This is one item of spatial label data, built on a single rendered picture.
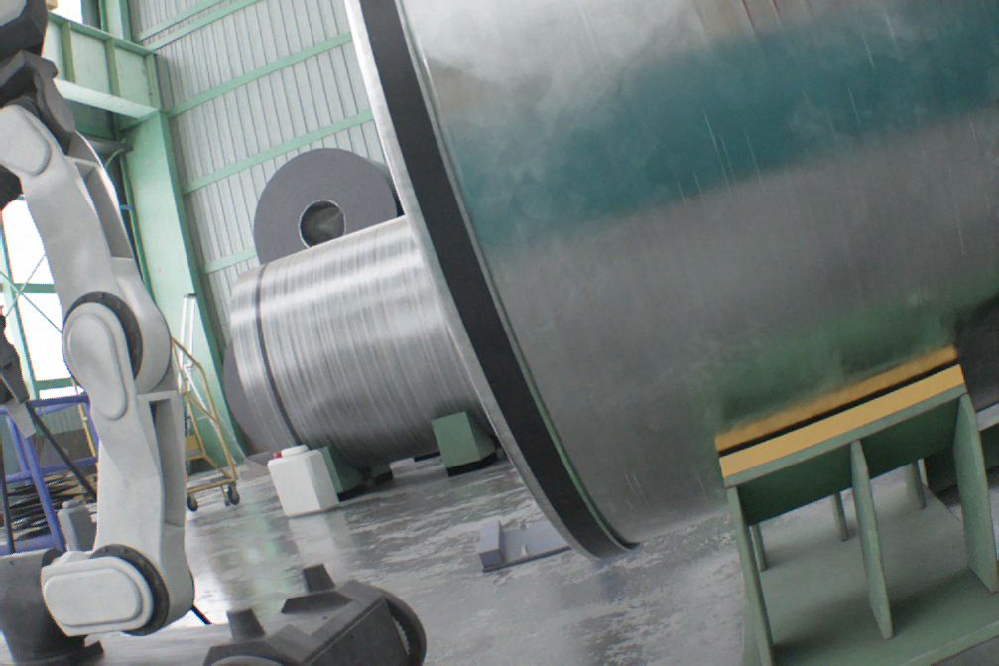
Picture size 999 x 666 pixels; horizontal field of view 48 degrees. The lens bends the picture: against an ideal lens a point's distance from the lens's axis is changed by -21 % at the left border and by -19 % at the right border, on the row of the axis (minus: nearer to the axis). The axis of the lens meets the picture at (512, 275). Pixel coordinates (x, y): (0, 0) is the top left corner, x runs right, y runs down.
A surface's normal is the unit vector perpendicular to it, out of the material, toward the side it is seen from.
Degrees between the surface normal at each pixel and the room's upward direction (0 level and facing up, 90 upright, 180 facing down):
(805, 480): 150
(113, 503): 90
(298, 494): 90
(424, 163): 103
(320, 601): 90
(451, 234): 110
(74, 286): 90
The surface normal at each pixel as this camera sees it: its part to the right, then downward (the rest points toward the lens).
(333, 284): -0.29, -0.54
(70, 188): 0.00, 0.38
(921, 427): 0.17, 0.82
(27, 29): 0.68, 0.32
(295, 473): -0.47, 0.08
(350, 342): -0.18, -0.07
